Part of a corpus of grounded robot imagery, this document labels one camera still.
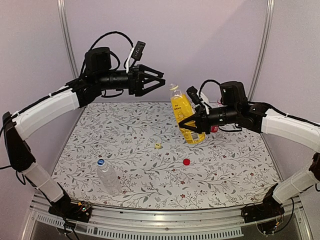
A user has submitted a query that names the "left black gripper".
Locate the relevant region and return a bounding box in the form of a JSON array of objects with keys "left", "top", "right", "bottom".
[{"left": 96, "top": 64, "right": 166, "bottom": 96}]

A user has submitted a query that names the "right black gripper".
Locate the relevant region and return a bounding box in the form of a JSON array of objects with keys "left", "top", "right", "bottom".
[{"left": 179, "top": 104, "right": 239, "bottom": 134}]

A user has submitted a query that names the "yellow juice bottle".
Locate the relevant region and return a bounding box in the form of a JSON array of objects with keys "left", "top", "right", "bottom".
[{"left": 169, "top": 83, "right": 205, "bottom": 144}]

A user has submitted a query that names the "clear bottle red label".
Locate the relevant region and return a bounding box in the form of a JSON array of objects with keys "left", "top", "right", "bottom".
[{"left": 210, "top": 98, "right": 223, "bottom": 133}]

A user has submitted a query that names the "red bottle cap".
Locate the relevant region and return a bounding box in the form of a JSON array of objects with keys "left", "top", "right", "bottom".
[{"left": 182, "top": 158, "right": 191, "bottom": 166}]

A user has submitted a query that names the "beige bottle cap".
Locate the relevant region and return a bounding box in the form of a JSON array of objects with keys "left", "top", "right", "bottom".
[{"left": 154, "top": 143, "right": 162, "bottom": 150}]

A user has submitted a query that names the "clear bottle blue cap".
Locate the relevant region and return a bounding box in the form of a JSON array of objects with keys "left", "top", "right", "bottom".
[{"left": 96, "top": 159, "right": 121, "bottom": 196}]

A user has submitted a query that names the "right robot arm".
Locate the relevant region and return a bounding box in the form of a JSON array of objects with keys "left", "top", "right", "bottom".
[{"left": 178, "top": 81, "right": 320, "bottom": 218}]

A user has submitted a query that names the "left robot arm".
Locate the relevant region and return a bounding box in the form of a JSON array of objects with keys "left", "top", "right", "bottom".
[{"left": 1, "top": 47, "right": 166, "bottom": 217}]

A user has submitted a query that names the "floral table mat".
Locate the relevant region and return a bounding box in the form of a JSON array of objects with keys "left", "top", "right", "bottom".
[{"left": 52, "top": 102, "right": 281, "bottom": 210}]

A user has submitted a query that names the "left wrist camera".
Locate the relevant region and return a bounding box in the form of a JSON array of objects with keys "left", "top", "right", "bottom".
[{"left": 124, "top": 41, "right": 146, "bottom": 74}]

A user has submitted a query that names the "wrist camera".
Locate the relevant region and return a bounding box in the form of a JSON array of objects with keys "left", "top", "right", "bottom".
[
  {"left": 186, "top": 86, "right": 211, "bottom": 115},
  {"left": 124, "top": 41, "right": 146, "bottom": 74}
]

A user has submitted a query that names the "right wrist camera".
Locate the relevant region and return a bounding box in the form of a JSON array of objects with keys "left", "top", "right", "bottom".
[{"left": 186, "top": 86, "right": 211, "bottom": 115}]

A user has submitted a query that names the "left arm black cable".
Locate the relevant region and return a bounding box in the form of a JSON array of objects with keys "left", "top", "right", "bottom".
[{"left": 79, "top": 30, "right": 133, "bottom": 76}]

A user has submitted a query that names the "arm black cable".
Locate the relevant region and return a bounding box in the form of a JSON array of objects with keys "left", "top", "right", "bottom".
[
  {"left": 79, "top": 30, "right": 133, "bottom": 76},
  {"left": 198, "top": 79, "right": 222, "bottom": 97}
]

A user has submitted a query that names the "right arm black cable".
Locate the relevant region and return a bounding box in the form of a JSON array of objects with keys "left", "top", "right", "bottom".
[{"left": 198, "top": 79, "right": 222, "bottom": 97}]

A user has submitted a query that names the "left aluminium frame post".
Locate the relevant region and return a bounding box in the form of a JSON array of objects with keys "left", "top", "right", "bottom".
[{"left": 56, "top": 0, "right": 79, "bottom": 79}]

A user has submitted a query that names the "aluminium frame post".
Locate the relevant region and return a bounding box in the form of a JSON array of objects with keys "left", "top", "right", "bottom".
[
  {"left": 248, "top": 0, "right": 275, "bottom": 101},
  {"left": 56, "top": 0, "right": 79, "bottom": 79}
]

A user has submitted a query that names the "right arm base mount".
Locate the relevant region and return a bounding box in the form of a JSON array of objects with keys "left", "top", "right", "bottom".
[{"left": 241, "top": 195, "right": 285, "bottom": 223}]

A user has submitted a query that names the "right aluminium frame post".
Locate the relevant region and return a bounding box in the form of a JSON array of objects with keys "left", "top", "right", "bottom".
[{"left": 248, "top": 0, "right": 275, "bottom": 101}]

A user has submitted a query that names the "front aluminium rail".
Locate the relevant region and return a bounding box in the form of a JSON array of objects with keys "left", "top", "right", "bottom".
[{"left": 21, "top": 193, "right": 315, "bottom": 240}]

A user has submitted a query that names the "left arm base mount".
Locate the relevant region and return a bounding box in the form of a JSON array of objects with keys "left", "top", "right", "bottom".
[{"left": 48, "top": 184, "right": 92, "bottom": 223}]

